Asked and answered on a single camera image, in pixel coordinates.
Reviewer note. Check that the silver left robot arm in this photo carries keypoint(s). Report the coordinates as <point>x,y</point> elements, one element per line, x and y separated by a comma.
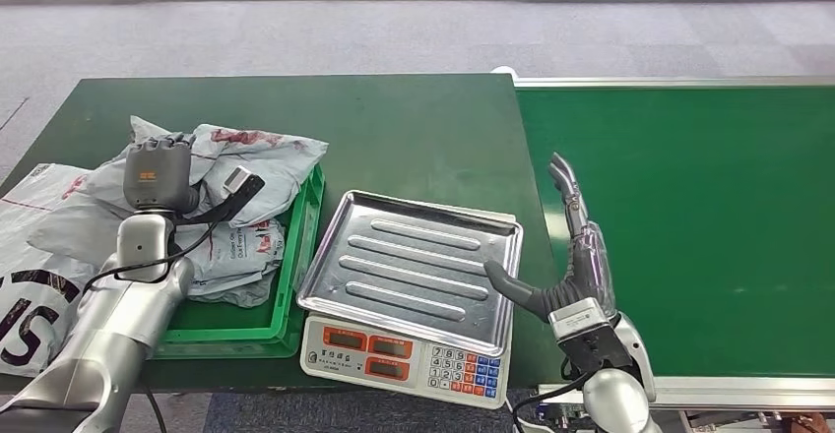
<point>117,326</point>

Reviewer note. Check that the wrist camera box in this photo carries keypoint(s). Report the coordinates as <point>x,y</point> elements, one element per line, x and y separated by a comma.
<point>236,182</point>
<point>577,319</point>

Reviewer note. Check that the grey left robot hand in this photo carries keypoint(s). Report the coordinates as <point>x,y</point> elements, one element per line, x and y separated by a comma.
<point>156,176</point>

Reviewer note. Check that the white mailer bag black letters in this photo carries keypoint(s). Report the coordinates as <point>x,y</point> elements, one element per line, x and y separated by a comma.
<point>32,286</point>

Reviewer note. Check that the plain grey mailer bag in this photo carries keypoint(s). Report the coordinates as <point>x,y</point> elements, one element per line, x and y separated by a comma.
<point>72,228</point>

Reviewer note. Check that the green plastic basket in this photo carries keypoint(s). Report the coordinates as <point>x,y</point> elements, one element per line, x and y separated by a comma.
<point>222,339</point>

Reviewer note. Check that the grey mailer bag printed text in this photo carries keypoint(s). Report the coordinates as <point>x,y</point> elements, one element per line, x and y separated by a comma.
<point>241,260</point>

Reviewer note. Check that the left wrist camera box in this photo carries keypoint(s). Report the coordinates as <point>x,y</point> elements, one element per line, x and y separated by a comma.
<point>236,182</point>

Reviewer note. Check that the dark blue floor mat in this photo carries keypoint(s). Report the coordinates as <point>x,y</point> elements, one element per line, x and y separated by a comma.
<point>359,417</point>

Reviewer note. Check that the steel weighing tray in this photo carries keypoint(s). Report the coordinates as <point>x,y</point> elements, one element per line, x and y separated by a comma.
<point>411,267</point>

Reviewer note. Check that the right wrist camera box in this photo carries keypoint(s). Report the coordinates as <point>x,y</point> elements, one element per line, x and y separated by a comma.
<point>577,319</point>

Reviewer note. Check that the grey mailer bag red splotch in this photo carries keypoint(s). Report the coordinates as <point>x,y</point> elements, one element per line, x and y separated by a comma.
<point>274,163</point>

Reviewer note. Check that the green conveyor belt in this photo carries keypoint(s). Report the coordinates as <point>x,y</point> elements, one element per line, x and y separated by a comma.
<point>685,221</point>

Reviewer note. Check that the white electronic scale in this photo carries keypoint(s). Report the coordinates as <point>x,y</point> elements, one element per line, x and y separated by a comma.
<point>339,352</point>

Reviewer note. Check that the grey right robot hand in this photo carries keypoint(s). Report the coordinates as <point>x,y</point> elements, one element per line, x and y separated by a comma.
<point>590,267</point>

